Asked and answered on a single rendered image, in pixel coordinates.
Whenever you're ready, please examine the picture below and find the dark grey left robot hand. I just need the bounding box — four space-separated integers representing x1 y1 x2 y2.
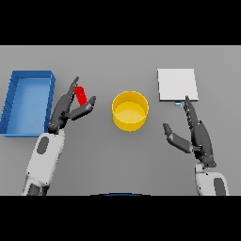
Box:
47 75 97 136

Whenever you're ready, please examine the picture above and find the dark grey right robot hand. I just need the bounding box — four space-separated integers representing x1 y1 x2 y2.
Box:
162 95 217 169

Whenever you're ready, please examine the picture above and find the red beaker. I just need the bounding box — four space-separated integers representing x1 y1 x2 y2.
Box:
74 86 88 107

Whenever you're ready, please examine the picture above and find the pale square measuring scale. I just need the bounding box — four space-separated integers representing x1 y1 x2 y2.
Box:
156 68 200 107

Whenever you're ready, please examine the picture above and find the yellow bowl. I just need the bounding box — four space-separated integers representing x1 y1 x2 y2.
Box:
111 90 150 133

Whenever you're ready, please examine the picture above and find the blue tray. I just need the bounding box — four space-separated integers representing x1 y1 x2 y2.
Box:
0 70 56 138

